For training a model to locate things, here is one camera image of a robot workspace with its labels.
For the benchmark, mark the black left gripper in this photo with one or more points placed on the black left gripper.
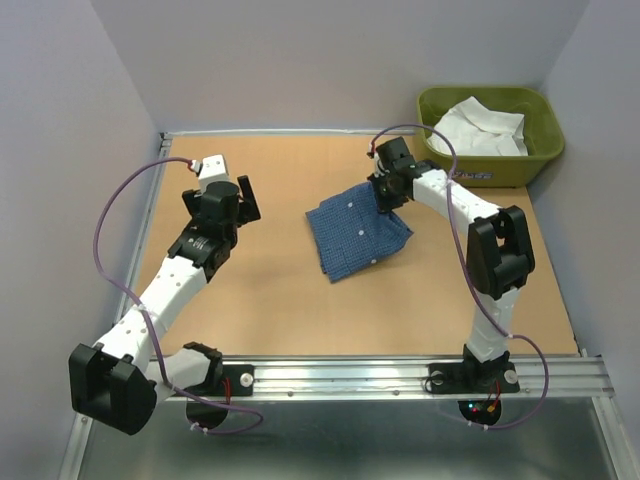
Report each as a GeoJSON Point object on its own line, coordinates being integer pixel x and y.
{"type": "Point", "coordinates": [248, 209]}

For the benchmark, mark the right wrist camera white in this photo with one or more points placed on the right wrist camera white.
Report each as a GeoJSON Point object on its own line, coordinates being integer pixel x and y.
{"type": "Point", "coordinates": [371, 153]}

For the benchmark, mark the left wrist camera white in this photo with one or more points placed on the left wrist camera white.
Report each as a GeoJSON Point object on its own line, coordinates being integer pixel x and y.
{"type": "Point", "coordinates": [210, 170]}

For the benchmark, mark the green plastic bin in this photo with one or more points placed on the green plastic bin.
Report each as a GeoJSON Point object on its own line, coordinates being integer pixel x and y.
{"type": "Point", "coordinates": [542, 134]}

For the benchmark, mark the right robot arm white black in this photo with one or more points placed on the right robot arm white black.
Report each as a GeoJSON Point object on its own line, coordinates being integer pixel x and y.
{"type": "Point", "coordinates": [493, 244]}

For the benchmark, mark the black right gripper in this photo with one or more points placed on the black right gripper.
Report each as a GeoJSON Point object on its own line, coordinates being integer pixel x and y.
{"type": "Point", "coordinates": [385, 204]}

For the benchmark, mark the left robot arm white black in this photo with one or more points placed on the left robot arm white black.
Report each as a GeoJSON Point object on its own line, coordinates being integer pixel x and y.
{"type": "Point", "coordinates": [123, 376]}

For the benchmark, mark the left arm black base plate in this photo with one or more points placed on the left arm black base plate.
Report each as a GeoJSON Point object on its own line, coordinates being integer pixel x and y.
{"type": "Point", "coordinates": [221, 386]}

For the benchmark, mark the white cloth in bin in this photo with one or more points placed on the white cloth in bin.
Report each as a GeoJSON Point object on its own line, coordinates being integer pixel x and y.
{"type": "Point", "coordinates": [474, 130]}

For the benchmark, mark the blue plaid long sleeve shirt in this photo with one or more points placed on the blue plaid long sleeve shirt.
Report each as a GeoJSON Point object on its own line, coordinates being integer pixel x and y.
{"type": "Point", "coordinates": [351, 235]}

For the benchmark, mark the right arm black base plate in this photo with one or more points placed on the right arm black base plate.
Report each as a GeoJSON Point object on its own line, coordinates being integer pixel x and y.
{"type": "Point", "coordinates": [481, 386]}

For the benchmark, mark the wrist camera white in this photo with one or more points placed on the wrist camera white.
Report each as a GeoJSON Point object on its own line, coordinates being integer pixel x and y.
{"type": "Point", "coordinates": [210, 170]}
{"type": "Point", "coordinates": [371, 153]}

